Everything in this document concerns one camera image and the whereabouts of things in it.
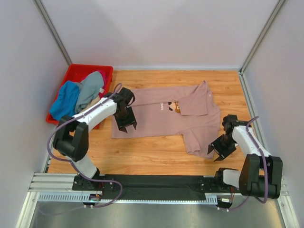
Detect left frame post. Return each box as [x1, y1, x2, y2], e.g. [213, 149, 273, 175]
[33, 0, 72, 65]

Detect grey-blue t shirt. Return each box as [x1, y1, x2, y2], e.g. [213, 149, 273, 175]
[74, 71, 105, 114]

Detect right frame post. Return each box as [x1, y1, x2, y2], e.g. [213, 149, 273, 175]
[239, 0, 287, 74]

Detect pink printed t shirt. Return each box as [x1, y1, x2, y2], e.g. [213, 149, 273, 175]
[112, 81, 221, 159]

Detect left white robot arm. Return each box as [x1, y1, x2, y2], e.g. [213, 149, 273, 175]
[52, 84, 137, 190]

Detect blue t shirt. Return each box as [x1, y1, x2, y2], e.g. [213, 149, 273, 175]
[50, 81, 80, 121]

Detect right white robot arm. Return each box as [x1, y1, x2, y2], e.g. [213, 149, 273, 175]
[199, 114, 283, 202]

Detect aluminium mounting rail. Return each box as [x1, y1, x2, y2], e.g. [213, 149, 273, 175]
[28, 172, 291, 205]

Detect red plastic bin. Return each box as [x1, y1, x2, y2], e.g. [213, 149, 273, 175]
[46, 64, 113, 125]

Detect beige t shirt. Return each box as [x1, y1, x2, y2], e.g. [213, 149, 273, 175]
[81, 96, 100, 113]

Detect frame post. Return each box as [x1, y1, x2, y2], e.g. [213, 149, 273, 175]
[239, 0, 287, 74]
[33, 0, 72, 65]

